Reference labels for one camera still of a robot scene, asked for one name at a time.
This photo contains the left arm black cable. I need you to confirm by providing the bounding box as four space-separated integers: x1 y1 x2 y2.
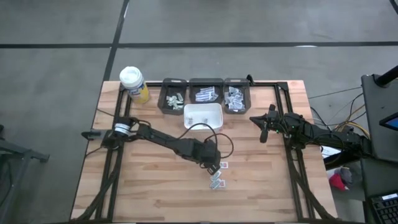
129 117 234 160

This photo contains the dark grey lower cart shelf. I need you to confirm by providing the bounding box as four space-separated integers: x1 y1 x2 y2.
360 157 398 200

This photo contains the grey cloth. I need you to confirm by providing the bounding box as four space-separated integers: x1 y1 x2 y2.
340 167 354 184

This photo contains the black cart pole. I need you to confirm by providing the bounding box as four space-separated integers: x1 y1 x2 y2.
374 65 398 88

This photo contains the white paper sheet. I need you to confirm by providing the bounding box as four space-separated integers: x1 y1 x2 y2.
320 146 341 159

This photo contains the dark grey side cart top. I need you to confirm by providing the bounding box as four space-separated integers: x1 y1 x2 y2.
360 73 398 162

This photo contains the tablet with blue screen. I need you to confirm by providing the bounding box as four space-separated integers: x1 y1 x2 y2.
379 112 398 131

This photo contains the narrow grey plastic bin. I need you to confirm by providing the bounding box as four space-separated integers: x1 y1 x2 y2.
157 77 189 116

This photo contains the yellow Lysol wipes canister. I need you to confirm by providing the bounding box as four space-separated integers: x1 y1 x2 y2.
119 65 151 105

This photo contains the black keyboard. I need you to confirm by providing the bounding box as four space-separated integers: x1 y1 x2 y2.
369 192 398 224

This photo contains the white plastic bin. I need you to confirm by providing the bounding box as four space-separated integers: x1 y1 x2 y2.
183 103 224 131

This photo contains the grey metal stand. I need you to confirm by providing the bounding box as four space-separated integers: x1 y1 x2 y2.
0 124 50 224

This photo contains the red cloth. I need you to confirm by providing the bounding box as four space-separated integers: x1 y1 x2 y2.
328 172 348 191

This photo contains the wide grey plastic bin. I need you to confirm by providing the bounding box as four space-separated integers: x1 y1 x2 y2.
188 77 224 104

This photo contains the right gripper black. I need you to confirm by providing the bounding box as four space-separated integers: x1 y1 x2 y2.
249 104 289 143

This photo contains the black cart leg bar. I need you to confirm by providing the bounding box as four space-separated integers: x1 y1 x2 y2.
323 149 373 170

